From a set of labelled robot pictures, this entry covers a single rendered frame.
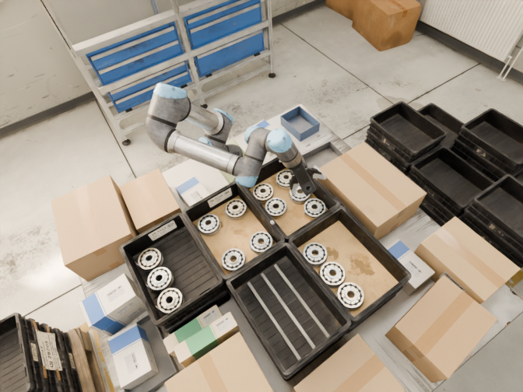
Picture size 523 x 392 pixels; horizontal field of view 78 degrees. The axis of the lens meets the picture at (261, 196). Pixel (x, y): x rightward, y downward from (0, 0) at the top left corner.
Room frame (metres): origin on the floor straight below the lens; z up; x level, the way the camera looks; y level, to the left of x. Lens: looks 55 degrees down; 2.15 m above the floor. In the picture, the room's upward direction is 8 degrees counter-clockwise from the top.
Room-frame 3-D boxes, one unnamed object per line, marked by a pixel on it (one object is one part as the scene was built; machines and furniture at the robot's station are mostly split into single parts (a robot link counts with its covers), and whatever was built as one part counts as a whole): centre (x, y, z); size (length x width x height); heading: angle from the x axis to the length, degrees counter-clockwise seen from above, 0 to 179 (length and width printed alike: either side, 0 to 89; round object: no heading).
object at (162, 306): (0.45, 0.42, 0.86); 0.10 x 0.10 x 0.01
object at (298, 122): (1.48, -0.29, 0.74); 0.20 x 0.15 x 0.07; 28
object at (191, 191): (1.03, 0.35, 0.75); 0.20 x 0.12 x 0.09; 32
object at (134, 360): (0.28, 0.60, 0.75); 0.20 x 0.12 x 0.09; 23
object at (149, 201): (0.98, 0.56, 0.78); 0.30 x 0.22 x 0.16; 24
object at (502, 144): (1.30, -1.55, 0.37); 0.40 x 0.30 x 0.45; 26
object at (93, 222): (0.89, 0.82, 0.80); 0.40 x 0.30 x 0.20; 23
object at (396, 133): (1.48, -1.01, 0.37); 0.40 x 0.30 x 0.45; 26
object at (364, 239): (0.50, -0.30, 0.87); 0.40 x 0.30 x 0.11; 27
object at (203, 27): (2.86, 0.10, 0.60); 0.72 x 0.03 x 0.56; 116
